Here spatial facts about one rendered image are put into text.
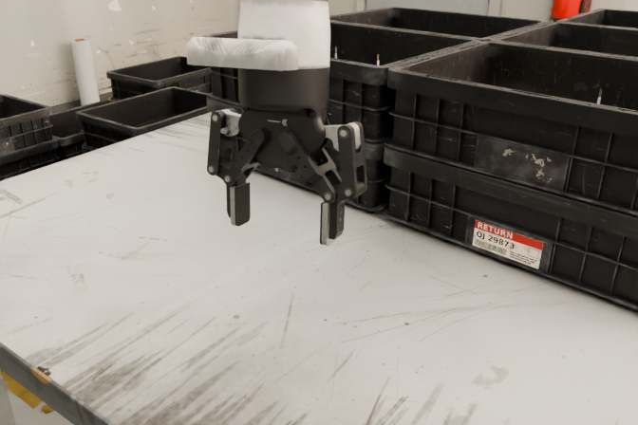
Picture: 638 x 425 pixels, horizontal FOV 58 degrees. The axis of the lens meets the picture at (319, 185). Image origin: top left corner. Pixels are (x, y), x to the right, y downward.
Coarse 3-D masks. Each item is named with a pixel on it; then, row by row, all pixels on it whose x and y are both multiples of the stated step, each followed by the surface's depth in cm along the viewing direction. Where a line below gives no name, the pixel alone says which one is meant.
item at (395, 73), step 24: (456, 48) 89; (528, 48) 91; (552, 48) 89; (408, 72) 74; (432, 96) 72; (456, 96) 70; (480, 96) 68; (504, 96) 66; (528, 96) 64; (552, 96) 63; (552, 120) 63; (576, 120) 61; (600, 120) 60; (624, 120) 58
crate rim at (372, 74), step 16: (224, 32) 104; (400, 32) 106; (416, 32) 104; (448, 48) 89; (336, 64) 81; (352, 64) 79; (400, 64) 79; (352, 80) 80; (368, 80) 78; (384, 80) 78
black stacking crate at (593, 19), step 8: (592, 16) 131; (600, 16) 135; (608, 16) 136; (616, 16) 135; (624, 16) 134; (632, 16) 132; (600, 24) 136; (608, 24) 136; (616, 24) 135; (624, 24) 134; (632, 24) 133
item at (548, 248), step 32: (384, 160) 81; (416, 160) 77; (416, 192) 80; (448, 192) 77; (480, 192) 72; (512, 192) 69; (544, 192) 66; (416, 224) 82; (448, 224) 78; (512, 224) 72; (544, 224) 69; (576, 224) 66; (608, 224) 62; (544, 256) 69; (576, 256) 67; (608, 256) 65; (576, 288) 69; (608, 288) 66
